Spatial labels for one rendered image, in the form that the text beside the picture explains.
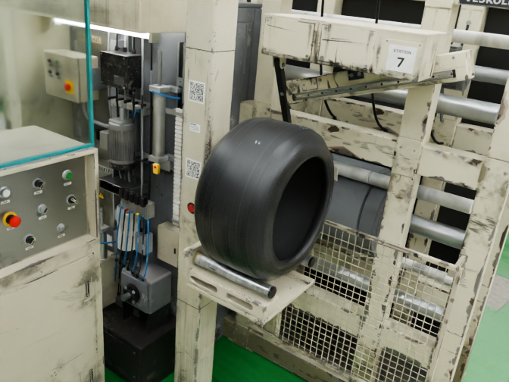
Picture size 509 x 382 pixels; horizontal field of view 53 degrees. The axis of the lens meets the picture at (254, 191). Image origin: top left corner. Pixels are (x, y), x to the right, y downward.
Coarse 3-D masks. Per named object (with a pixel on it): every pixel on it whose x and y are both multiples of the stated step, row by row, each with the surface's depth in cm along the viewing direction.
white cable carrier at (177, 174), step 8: (176, 120) 189; (176, 128) 190; (176, 136) 191; (176, 144) 192; (176, 152) 193; (176, 160) 194; (176, 168) 196; (176, 176) 197; (176, 184) 198; (176, 192) 199; (176, 200) 200; (176, 208) 202; (176, 216) 203; (176, 224) 204
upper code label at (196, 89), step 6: (192, 84) 178; (198, 84) 177; (204, 84) 175; (192, 90) 179; (198, 90) 177; (204, 90) 176; (192, 96) 180; (198, 96) 178; (204, 96) 177; (198, 102) 179; (204, 102) 177
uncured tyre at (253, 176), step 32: (256, 128) 168; (288, 128) 167; (224, 160) 162; (256, 160) 157; (288, 160) 159; (320, 160) 180; (224, 192) 159; (256, 192) 154; (288, 192) 208; (320, 192) 200; (224, 224) 160; (256, 224) 156; (288, 224) 205; (320, 224) 192; (224, 256) 169; (256, 256) 162; (288, 256) 195
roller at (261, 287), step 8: (200, 256) 190; (208, 256) 190; (200, 264) 189; (208, 264) 187; (216, 264) 186; (216, 272) 186; (224, 272) 183; (232, 272) 182; (240, 272) 181; (232, 280) 183; (240, 280) 179; (248, 280) 178; (256, 280) 177; (248, 288) 178; (256, 288) 176; (264, 288) 174; (272, 288) 174; (272, 296) 175
